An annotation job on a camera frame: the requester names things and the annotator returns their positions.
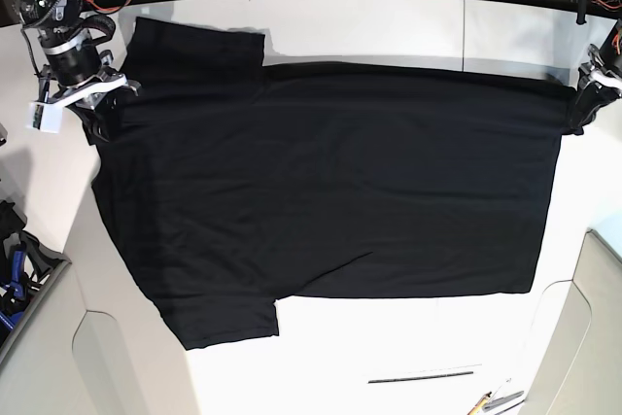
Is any black T-shirt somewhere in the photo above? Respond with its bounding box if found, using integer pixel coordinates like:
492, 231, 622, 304
92, 17, 574, 349

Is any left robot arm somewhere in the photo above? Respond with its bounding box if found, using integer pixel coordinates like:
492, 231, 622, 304
576, 0, 621, 108

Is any black ruler strip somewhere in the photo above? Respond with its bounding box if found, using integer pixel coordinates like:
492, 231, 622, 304
367, 371, 475, 384

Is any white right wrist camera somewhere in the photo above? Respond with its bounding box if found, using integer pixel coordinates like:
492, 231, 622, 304
26, 102, 63, 134

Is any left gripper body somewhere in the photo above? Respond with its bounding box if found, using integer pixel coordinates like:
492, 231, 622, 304
577, 44, 621, 104

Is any grey plastic tray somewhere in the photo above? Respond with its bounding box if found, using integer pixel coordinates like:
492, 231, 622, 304
518, 230, 621, 414

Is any yellow black pen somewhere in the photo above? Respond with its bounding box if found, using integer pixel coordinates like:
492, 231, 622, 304
467, 392, 492, 415

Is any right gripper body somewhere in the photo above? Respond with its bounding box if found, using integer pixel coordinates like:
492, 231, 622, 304
39, 33, 141, 109

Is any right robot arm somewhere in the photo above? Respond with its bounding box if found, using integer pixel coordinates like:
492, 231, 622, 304
15, 0, 141, 144

